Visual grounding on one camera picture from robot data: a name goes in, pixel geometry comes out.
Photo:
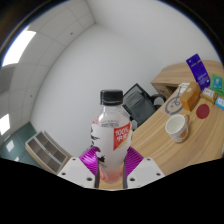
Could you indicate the wooden side desk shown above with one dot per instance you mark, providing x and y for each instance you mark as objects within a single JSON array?
[{"x": 171, "y": 75}]

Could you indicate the white bear-print mug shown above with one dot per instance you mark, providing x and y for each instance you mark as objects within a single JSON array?
[{"x": 176, "y": 128}]

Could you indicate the clear pink drink bottle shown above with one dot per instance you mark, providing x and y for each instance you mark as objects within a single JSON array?
[{"x": 108, "y": 143}]

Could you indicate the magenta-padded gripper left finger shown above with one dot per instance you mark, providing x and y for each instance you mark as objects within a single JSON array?
[{"x": 75, "y": 170}]

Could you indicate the small light blue box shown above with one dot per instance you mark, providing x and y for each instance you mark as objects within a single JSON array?
[{"x": 220, "y": 103}]

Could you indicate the ceiling lights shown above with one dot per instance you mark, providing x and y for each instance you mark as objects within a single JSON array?
[{"x": 20, "y": 46}]

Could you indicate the wooden glass-door cabinet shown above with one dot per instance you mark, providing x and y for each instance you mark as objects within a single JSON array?
[{"x": 46, "y": 153}]

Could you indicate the orange cardboard box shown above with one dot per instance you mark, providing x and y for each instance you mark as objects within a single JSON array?
[{"x": 190, "y": 97}]

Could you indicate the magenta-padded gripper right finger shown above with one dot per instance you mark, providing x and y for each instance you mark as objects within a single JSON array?
[{"x": 146, "y": 170}]

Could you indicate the purple hanging package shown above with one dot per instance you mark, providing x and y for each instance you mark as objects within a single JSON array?
[{"x": 198, "y": 70}]

